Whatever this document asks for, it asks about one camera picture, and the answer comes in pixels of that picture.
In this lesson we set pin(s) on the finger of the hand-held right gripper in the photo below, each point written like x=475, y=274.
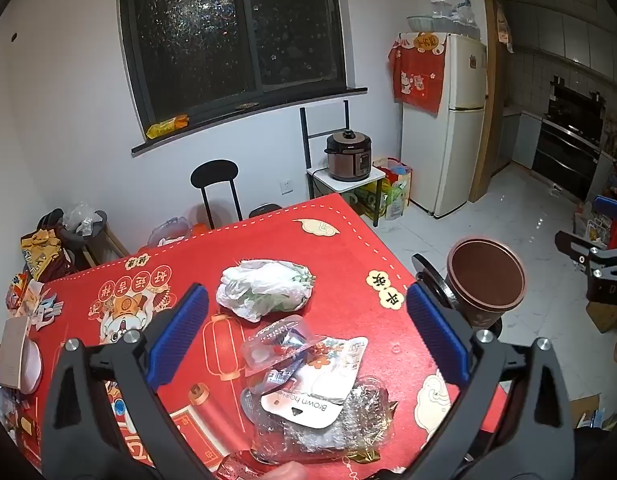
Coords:
x=610, y=205
x=583, y=252

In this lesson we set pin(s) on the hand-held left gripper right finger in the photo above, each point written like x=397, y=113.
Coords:
x=438, y=335

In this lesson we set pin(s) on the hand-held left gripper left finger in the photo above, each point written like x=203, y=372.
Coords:
x=181, y=330

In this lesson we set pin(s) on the brown trash bin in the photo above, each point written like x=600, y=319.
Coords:
x=488, y=280

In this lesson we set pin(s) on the white plastic bag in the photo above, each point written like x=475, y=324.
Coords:
x=263, y=287

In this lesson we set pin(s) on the clear plastic blister tray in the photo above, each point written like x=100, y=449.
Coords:
x=273, y=345

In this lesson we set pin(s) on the white floral pouch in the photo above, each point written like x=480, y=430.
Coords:
x=333, y=365

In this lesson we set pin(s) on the clear plastic bottle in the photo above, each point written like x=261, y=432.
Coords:
x=348, y=425

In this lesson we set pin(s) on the orange gold wrapper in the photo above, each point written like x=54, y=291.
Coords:
x=361, y=457

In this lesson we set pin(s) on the black built-in oven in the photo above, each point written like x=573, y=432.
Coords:
x=570, y=150

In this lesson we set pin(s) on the clear plastic container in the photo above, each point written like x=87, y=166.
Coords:
x=168, y=230

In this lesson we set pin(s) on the cardboard box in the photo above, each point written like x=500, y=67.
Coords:
x=585, y=405

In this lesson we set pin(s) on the red printed tablecloth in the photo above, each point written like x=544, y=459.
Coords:
x=338, y=260

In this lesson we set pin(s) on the cartoon paper figure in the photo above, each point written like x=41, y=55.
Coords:
x=43, y=307

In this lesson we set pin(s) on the green yellow bags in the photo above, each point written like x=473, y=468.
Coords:
x=396, y=190

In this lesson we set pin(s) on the clear crumpled plastic bag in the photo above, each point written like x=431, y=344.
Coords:
x=81, y=216

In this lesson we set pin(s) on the pink white bowl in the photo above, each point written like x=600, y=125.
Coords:
x=33, y=367

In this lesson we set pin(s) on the white refrigerator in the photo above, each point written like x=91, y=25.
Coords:
x=453, y=160

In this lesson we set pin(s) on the yellow snack bags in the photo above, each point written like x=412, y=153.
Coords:
x=38, y=252

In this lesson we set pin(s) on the colourful snack packets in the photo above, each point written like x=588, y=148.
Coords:
x=18, y=290

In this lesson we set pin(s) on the white flat box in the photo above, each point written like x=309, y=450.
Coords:
x=14, y=355

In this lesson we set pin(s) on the white black-framed side table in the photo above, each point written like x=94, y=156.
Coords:
x=344, y=183

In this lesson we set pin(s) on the grey kitchen cabinets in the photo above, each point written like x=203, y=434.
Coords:
x=558, y=25

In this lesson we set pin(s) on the brown rice cooker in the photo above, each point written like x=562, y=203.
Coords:
x=348, y=155

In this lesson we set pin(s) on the yellow snack packet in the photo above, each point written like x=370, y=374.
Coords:
x=167, y=127

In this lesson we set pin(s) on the red printed towel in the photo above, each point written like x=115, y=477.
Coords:
x=418, y=77

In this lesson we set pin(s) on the clear plastic bags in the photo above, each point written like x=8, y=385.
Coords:
x=461, y=12

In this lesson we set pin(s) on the dark framed window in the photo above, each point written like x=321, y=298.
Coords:
x=198, y=35

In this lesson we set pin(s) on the wooden door frame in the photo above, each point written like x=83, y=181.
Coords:
x=491, y=110

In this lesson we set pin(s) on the white wall socket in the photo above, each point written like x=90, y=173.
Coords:
x=287, y=187

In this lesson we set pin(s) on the hanging wall calendar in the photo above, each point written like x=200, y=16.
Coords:
x=504, y=30

